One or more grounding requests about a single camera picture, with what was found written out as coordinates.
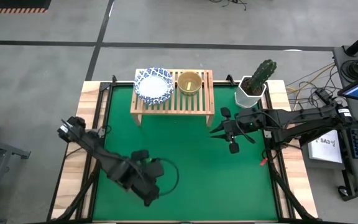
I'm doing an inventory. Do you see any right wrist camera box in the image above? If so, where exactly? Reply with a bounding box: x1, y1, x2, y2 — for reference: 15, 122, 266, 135
236, 108, 262, 125

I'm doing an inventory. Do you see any coiled black cable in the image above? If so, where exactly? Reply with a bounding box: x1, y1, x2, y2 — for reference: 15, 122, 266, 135
340, 58, 358, 82

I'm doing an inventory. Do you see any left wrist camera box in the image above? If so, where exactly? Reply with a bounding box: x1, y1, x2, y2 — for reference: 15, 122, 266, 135
131, 149, 150, 163

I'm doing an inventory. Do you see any black power strip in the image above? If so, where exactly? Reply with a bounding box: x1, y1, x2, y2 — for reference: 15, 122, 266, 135
315, 88, 334, 105

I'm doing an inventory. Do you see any blue white patterned bowl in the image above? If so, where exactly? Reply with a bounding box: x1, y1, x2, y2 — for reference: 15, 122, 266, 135
134, 67, 175, 106

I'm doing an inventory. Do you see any white paper sheet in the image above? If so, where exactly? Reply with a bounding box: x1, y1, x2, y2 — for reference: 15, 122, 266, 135
307, 129, 344, 164

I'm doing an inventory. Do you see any green cactus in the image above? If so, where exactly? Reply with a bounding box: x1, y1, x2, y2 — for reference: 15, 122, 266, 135
247, 58, 278, 96

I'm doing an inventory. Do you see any black yellow striped mat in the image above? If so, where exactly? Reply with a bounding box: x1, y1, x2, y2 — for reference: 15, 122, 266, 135
0, 0, 52, 14

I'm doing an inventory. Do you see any yellow translucent plastic bowl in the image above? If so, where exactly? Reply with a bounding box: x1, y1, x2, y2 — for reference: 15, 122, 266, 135
177, 70, 203, 96

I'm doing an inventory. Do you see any wooden slatted shelf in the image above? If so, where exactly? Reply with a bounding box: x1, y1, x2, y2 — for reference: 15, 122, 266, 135
129, 68, 216, 128

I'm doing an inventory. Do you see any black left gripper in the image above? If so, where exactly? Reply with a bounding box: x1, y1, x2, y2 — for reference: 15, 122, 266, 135
128, 161, 165, 207

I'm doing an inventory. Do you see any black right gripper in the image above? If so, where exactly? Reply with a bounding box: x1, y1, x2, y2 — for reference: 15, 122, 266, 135
209, 107, 262, 155

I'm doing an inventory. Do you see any white plant pot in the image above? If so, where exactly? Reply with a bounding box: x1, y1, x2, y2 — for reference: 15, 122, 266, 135
234, 75, 267, 109

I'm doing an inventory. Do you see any black looped gripper cable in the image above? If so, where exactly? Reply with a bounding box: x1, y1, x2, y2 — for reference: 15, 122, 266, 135
154, 157, 180, 197

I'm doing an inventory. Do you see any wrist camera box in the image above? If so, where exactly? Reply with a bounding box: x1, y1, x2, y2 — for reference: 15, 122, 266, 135
236, 108, 262, 125
131, 149, 150, 163

